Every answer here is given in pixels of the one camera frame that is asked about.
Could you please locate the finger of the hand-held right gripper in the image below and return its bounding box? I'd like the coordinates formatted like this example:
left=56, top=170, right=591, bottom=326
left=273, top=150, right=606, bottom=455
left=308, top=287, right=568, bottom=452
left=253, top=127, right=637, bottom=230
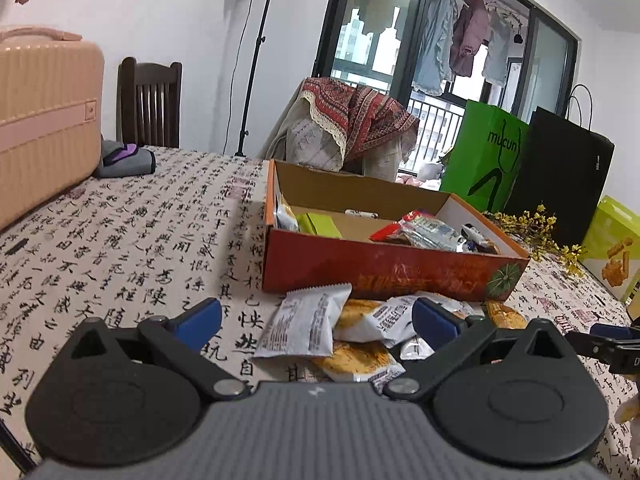
left=567, top=323, right=640, bottom=359

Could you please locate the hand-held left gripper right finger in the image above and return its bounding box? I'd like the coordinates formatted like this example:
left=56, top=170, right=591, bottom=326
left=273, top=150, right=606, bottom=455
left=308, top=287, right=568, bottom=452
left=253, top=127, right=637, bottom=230
left=382, top=297, right=588, bottom=401

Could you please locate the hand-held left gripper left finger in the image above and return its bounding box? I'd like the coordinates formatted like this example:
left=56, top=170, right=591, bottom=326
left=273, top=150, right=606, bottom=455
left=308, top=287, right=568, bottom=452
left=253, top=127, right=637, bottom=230
left=50, top=297, right=251, bottom=402

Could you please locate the pile of snack packets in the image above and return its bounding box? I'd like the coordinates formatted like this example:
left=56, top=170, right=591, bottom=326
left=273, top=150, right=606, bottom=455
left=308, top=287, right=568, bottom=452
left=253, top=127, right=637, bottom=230
left=312, top=295, right=528, bottom=386

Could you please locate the heap of assorted snack packets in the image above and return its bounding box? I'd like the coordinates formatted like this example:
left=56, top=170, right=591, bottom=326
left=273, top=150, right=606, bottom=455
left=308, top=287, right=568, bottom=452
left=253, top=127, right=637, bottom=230
left=274, top=195, right=501, bottom=254

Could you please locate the orange cardboard box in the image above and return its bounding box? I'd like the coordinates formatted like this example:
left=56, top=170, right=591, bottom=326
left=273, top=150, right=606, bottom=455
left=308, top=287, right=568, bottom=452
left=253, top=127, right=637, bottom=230
left=261, top=158, right=532, bottom=302

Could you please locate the yellow rounded object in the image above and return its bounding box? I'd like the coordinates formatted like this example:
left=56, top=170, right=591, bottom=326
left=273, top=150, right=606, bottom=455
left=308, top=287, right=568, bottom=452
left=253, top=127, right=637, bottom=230
left=614, top=395, right=640, bottom=428

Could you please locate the yellow-green snack box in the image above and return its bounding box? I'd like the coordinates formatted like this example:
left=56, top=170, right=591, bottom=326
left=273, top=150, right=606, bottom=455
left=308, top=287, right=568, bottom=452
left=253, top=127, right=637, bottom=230
left=577, top=195, right=640, bottom=306

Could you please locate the yellow dried flower sprig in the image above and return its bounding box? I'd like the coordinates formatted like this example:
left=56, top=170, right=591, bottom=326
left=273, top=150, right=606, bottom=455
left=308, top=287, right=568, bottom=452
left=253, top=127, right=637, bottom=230
left=492, top=204, right=588, bottom=278

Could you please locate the green paper bag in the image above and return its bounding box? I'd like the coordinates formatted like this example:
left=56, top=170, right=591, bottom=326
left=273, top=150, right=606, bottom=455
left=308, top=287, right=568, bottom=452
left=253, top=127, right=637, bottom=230
left=440, top=100, right=531, bottom=213

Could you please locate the black paper bag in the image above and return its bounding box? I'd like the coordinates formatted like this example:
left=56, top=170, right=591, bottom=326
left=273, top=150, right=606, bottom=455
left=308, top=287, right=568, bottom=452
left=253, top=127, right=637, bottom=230
left=502, top=84, right=616, bottom=261

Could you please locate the grey purple pouch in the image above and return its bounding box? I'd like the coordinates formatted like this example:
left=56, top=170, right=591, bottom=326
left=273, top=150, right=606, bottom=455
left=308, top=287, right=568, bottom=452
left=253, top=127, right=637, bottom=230
left=95, top=135, right=156, bottom=178

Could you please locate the balcony metal railing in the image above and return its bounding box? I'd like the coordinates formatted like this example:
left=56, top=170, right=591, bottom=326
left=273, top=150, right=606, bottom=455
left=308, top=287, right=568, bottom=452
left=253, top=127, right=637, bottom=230
left=332, top=57, right=466, bottom=171

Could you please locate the red patterned cloth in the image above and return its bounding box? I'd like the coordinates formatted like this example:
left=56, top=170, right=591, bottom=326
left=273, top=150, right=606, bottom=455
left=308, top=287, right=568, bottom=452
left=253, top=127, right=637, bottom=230
left=300, top=76, right=420, bottom=171

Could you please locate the dark wooden chair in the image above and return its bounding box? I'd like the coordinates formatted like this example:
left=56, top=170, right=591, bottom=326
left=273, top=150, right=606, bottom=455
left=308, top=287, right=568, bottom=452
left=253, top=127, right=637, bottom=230
left=117, top=56, right=183, bottom=149

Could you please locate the pink suitcase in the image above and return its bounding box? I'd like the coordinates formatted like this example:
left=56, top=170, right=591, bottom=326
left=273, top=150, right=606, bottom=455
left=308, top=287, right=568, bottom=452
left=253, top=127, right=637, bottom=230
left=0, top=26, right=106, bottom=233

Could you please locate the hanging white shirt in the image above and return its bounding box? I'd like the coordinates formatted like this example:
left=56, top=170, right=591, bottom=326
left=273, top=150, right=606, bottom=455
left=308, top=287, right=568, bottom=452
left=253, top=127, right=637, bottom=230
left=482, top=7, right=516, bottom=88

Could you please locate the hanging light blue shirt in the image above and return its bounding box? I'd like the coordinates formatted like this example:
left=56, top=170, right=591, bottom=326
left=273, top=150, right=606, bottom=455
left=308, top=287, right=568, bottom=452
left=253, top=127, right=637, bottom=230
left=412, top=0, right=458, bottom=96

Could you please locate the hanging pink garment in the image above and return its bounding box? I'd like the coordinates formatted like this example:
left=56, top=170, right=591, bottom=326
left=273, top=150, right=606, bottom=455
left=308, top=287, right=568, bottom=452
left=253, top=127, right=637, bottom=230
left=449, top=0, right=491, bottom=78

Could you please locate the black framed glass door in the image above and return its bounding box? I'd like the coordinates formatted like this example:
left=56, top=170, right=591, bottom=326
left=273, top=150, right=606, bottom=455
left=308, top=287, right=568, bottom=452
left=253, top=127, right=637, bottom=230
left=312, top=0, right=583, bottom=176

